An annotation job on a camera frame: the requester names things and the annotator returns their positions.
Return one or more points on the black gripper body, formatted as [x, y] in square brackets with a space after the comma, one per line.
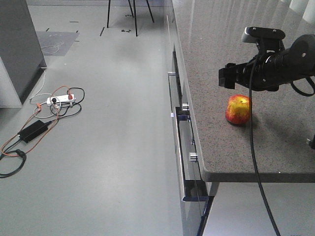
[261, 73]

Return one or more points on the red yellow apple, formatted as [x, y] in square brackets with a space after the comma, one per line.
[238, 109]

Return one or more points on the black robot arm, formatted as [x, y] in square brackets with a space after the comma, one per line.
[298, 61]

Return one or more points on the grey speckled kitchen counter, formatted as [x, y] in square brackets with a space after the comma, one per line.
[260, 176]

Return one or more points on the silver oven knob upper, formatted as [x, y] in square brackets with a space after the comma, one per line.
[185, 107]

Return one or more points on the silver oven knob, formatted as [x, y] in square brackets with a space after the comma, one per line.
[193, 156]
[185, 107]

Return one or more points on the silver oven knob lower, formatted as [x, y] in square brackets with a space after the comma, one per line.
[193, 156]

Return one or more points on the glossy oven door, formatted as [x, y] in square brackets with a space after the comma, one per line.
[192, 187]

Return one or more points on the black chair legs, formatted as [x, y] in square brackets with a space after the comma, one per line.
[133, 11]

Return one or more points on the white power strip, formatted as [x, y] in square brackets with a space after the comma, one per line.
[60, 99]

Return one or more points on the dark grey floor mat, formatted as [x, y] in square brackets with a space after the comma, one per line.
[56, 43]

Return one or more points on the grey cabinet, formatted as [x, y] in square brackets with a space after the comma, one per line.
[21, 59]

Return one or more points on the black power adapter brick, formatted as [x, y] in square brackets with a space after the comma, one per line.
[32, 131]

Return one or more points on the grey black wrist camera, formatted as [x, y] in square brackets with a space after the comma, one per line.
[266, 39]

